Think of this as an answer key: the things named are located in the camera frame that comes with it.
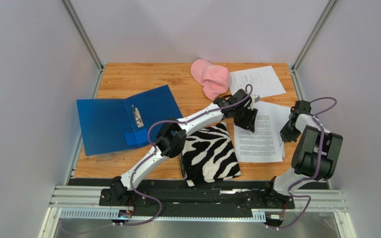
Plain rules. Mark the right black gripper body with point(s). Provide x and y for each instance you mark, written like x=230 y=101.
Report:
x=288 y=131

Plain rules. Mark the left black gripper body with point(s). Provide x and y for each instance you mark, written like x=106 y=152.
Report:
x=238 y=111

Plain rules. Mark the white paper sheet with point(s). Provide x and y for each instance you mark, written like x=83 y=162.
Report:
x=279 y=114

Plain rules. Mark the printed paper sheet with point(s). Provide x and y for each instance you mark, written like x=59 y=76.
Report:
x=260 y=146
x=264 y=81

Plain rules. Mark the blue file folder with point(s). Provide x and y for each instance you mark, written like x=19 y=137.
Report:
x=108 y=125

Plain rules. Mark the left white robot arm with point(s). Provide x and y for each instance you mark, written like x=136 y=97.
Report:
x=171 y=138

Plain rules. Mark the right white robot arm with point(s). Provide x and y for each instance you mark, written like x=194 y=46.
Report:
x=315 y=156

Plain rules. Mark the metal folder clip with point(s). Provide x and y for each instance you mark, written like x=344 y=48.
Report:
x=137 y=117

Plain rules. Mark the pink baseball cap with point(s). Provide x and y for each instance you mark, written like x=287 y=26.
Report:
x=214 y=79

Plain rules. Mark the zebra print cushion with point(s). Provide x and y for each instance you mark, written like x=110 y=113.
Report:
x=209 y=156

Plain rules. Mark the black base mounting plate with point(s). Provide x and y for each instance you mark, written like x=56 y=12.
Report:
x=174 y=198

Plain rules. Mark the right corner aluminium post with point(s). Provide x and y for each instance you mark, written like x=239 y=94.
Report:
x=319 y=25

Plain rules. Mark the corner aluminium post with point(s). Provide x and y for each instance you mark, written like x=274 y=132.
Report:
x=82 y=33
x=319 y=25

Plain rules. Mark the aluminium frame rail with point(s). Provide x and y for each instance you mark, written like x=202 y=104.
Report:
x=320 y=213

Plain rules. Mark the left corner aluminium post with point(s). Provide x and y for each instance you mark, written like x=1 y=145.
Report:
x=82 y=33

